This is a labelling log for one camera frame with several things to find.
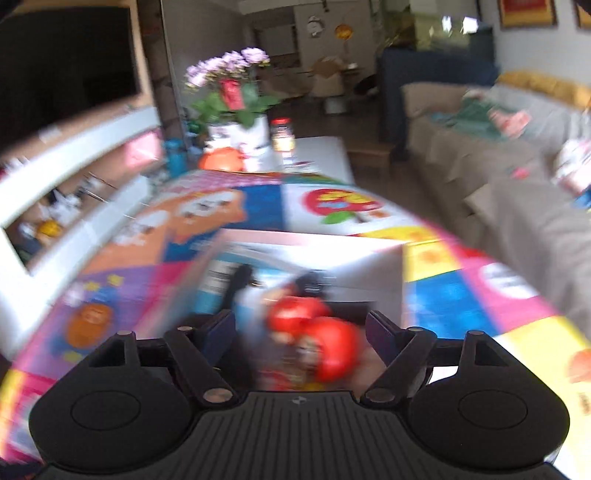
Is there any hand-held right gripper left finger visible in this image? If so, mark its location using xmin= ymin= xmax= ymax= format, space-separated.
xmin=88 ymin=308 xmax=239 ymax=408

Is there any pink bag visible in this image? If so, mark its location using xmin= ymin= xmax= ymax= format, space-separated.
xmin=124 ymin=133 xmax=163 ymax=172

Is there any red lid jar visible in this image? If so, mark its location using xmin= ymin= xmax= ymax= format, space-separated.
xmin=270 ymin=117 xmax=297 ymax=154

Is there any pink soft toy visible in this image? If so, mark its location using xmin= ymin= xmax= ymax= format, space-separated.
xmin=488 ymin=108 xmax=533 ymax=140

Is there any green cloth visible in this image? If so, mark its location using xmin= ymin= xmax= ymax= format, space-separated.
xmin=441 ymin=98 xmax=502 ymax=137

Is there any colourful play mat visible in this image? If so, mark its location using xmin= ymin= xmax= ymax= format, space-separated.
xmin=0 ymin=170 xmax=591 ymax=464

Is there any framed wall picture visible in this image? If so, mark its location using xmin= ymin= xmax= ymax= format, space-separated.
xmin=498 ymin=0 xmax=558 ymax=29

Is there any blue bottle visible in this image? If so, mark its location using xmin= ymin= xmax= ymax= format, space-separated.
xmin=165 ymin=138 xmax=189 ymax=180

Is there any orange toy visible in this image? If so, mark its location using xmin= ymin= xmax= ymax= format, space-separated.
xmin=198 ymin=147 xmax=246 ymax=172

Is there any white television cabinet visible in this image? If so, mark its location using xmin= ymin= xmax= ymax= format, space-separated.
xmin=0 ymin=104 xmax=168 ymax=278

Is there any white coffee table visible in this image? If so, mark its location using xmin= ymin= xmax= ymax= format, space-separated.
xmin=270 ymin=135 xmax=355 ymax=184

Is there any grey sofa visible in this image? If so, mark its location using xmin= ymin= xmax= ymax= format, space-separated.
xmin=401 ymin=69 xmax=591 ymax=328

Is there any potted purple orchid plant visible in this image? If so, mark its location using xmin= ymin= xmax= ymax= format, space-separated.
xmin=184 ymin=46 xmax=283 ymax=172

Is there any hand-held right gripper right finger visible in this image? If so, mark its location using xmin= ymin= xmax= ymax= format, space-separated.
xmin=360 ymin=310 xmax=503 ymax=408

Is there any dark blue cabinet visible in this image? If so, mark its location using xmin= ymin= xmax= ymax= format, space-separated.
xmin=378 ymin=45 xmax=502 ymax=145

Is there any red hooded plush doll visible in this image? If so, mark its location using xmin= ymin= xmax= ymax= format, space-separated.
xmin=265 ymin=295 xmax=362 ymax=385

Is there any cardboard box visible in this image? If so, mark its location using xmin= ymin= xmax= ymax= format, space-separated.
xmin=168 ymin=228 xmax=408 ymax=374

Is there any glass aquarium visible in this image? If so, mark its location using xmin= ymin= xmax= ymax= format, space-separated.
xmin=383 ymin=7 xmax=496 ymax=52

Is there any yellow cushion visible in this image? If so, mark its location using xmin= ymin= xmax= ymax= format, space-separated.
xmin=495 ymin=69 xmax=591 ymax=110

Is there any television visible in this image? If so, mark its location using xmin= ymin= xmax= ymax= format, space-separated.
xmin=0 ymin=4 xmax=143 ymax=151

